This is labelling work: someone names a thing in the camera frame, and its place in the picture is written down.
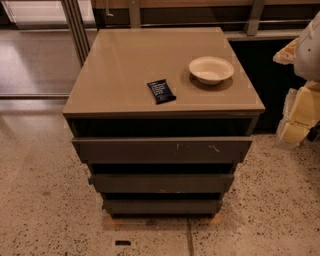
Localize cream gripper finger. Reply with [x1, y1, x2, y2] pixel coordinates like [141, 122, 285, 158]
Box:
[273, 38, 298, 65]

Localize grey top drawer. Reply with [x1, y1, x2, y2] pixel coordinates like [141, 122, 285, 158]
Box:
[72, 137, 252, 164]

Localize grey drawer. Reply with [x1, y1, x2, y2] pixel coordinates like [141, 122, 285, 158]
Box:
[90, 174, 234, 193]
[72, 137, 252, 164]
[103, 200, 222, 215]

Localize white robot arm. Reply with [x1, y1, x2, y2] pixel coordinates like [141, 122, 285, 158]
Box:
[273, 13, 320, 148]

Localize grey drawer cabinet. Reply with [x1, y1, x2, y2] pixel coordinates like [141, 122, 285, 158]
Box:
[62, 27, 266, 220]

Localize grey bottom drawer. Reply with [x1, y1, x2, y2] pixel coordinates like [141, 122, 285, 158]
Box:
[103, 200, 222, 215]

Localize grey middle drawer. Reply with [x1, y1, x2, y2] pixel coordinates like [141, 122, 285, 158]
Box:
[90, 174, 234, 193]

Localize white paper bowl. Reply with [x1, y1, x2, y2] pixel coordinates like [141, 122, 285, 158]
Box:
[189, 56, 234, 85]

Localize dark blue snack bar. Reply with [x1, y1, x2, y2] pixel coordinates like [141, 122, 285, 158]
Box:
[147, 79, 176, 104]

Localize metal railing frame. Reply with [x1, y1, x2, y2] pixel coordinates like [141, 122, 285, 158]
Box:
[62, 0, 320, 57]

